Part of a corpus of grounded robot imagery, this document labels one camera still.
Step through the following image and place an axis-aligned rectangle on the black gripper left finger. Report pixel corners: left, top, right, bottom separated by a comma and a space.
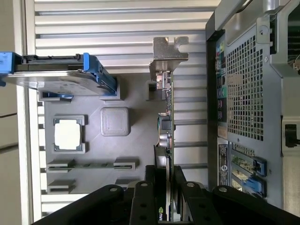
30, 165, 157, 225

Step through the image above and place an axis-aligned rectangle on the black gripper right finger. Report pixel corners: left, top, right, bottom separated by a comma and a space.
174, 165, 285, 225

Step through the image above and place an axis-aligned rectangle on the green graphics card black shroud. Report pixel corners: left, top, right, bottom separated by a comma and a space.
149, 36, 189, 225

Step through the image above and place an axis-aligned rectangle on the blue slot retention clip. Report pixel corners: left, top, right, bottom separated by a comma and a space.
253, 156, 268, 177
243, 178, 267, 198

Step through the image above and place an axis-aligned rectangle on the grey plastic parts rack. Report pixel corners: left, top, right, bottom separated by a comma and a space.
37, 74, 175, 196

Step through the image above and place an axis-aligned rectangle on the silver CPU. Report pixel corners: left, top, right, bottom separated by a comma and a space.
54, 119, 84, 150

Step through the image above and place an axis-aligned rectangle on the open grey PC case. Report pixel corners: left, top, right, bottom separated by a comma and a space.
205, 0, 300, 216

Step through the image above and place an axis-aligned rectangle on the hard disk in blue carrier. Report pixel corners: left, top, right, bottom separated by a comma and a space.
0, 51, 118, 97

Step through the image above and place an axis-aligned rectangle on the green motherboard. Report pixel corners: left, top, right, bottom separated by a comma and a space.
286, 9, 300, 75

